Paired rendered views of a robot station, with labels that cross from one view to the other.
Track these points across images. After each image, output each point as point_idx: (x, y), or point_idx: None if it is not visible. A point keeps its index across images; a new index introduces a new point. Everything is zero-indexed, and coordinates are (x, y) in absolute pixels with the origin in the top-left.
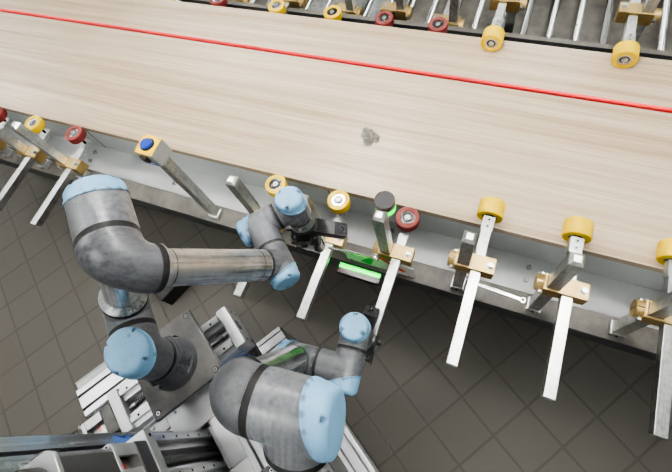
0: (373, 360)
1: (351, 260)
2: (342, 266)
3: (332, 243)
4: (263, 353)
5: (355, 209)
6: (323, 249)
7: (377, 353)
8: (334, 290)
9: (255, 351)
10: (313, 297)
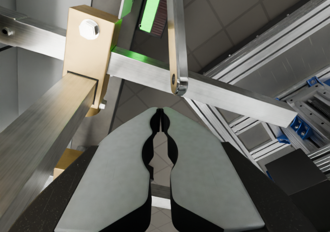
0: None
1: (134, 1)
2: (149, 24)
3: (108, 53)
4: (208, 108)
5: None
6: (203, 131)
7: None
8: (136, 39)
9: (310, 176)
10: (249, 94)
